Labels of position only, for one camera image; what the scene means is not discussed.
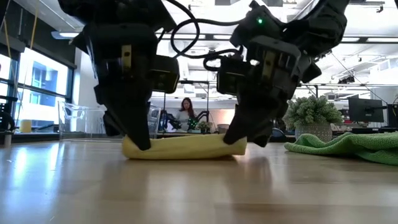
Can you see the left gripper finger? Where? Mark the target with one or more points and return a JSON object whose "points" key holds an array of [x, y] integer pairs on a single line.
{"points": [[138, 124]]}

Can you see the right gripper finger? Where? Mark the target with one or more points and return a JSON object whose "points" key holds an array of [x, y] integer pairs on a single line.
{"points": [[248, 121]]}

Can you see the yellow microfiber towel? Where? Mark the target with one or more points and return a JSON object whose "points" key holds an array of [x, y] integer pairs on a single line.
{"points": [[186, 149]]}

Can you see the green microfiber towel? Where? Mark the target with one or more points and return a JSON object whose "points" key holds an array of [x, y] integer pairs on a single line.
{"points": [[348, 146]]}

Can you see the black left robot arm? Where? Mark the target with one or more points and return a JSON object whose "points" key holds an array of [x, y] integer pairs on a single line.
{"points": [[118, 12]]}

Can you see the black background robot arm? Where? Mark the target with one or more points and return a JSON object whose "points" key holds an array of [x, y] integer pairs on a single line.
{"points": [[168, 119], [203, 115]]}

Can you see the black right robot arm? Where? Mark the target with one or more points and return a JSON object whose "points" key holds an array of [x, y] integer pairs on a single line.
{"points": [[314, 25]]}

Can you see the clear plastic basket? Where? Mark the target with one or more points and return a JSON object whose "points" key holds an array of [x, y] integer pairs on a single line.
{"points": [[77, 121]]}

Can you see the grey background pot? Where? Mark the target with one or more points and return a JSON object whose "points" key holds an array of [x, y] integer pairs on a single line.
{"points": [[223, 129]]}

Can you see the blue background chair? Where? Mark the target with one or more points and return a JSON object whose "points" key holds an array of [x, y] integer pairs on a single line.
{"points": [[279, 133]]}

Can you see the small background plant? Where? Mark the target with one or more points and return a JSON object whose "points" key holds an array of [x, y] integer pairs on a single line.
{"points": [[204, 126]]}

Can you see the person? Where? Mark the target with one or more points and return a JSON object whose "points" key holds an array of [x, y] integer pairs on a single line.
{"points": [[186, 116]]}

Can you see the artificial potted plant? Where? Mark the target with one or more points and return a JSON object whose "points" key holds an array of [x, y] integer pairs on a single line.
{"points": [[311, 112]]}

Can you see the large glass window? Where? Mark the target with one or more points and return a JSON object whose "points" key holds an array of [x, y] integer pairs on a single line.
{"points": [[43, 77]]}

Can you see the large black computer monitor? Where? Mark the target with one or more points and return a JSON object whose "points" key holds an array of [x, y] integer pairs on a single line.
{"points": [[365, 110]]}

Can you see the yellow bin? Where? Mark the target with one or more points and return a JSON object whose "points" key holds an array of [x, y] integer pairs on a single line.
{"points": [[25, 126]]}

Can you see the black office chair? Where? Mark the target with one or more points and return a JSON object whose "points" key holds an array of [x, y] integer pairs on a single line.
{"points": [[7, 119]]}

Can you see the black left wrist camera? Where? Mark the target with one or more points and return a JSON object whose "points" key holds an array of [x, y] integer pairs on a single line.
{"points": [[166, 74]]}

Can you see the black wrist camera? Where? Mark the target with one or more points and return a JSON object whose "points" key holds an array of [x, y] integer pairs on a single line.
{"points": [[166, 74], [231, 77]]}

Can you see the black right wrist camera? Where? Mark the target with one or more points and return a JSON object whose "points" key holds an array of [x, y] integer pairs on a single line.
{"points": [[231, 77]]}

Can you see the black aluminium table frame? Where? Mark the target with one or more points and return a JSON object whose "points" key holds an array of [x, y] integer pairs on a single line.
{"points": [[46, 137]]}

